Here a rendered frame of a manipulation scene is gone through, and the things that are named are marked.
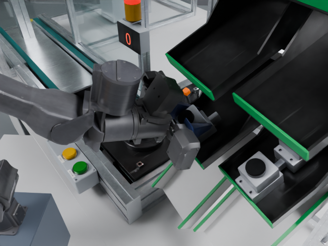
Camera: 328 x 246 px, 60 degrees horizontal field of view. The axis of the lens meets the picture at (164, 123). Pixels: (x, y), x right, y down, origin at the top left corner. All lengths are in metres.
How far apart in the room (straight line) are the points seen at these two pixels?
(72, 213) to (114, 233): 0.14
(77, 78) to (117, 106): 0.92
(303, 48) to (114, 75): 0.28
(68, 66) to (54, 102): 0.99
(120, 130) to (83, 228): 0.48
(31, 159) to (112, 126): 0.68
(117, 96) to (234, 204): 0.38
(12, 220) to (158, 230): 0.38
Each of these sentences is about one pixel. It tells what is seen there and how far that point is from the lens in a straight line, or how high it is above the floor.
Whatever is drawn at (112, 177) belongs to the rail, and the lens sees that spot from 0.83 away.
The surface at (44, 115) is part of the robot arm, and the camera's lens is 0.43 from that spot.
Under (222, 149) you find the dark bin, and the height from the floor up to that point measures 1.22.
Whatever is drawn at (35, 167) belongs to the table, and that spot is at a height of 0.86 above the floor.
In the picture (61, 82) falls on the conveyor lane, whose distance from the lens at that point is 1.32.
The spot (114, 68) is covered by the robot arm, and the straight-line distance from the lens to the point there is 0.41.
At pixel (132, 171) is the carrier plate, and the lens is 0.82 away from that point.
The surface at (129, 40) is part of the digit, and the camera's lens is 0.94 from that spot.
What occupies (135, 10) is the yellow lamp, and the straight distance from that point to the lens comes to 0.91.
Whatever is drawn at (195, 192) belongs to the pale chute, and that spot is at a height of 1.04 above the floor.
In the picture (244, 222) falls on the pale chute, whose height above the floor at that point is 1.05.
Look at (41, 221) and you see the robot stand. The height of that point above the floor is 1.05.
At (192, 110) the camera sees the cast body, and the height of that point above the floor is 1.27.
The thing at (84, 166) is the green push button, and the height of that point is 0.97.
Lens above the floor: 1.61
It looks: 42 degrees down
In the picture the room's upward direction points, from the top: straight up
